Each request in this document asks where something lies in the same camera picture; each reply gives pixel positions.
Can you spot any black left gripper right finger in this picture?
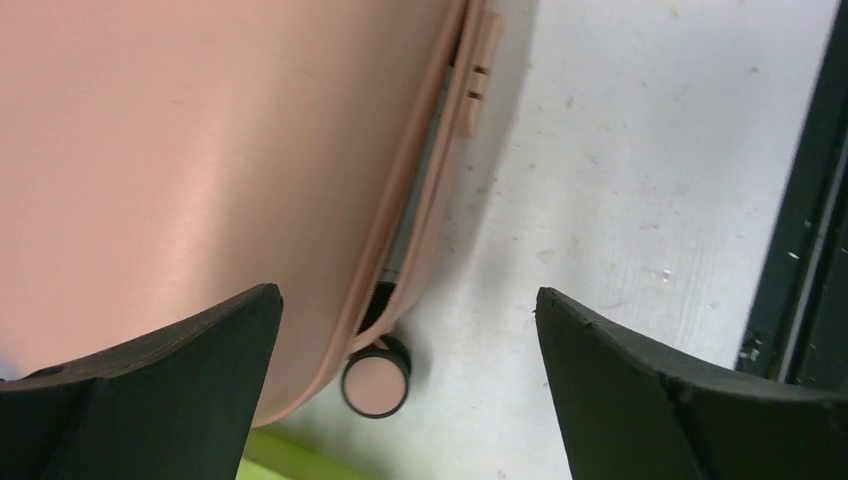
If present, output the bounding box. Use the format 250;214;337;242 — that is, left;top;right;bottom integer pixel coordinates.
535;287;847;479

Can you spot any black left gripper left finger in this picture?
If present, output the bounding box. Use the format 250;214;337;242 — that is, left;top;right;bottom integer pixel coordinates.
1;284;283;479

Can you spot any green plastic tray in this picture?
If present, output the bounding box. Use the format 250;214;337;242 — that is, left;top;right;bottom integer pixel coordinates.
235;429;372;480

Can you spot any pink hard-shell suitcase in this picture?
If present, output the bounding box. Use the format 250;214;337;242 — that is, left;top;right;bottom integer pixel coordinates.
1;1;502;426

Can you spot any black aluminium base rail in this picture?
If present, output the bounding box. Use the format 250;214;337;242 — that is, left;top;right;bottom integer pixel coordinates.
736;1;847;393

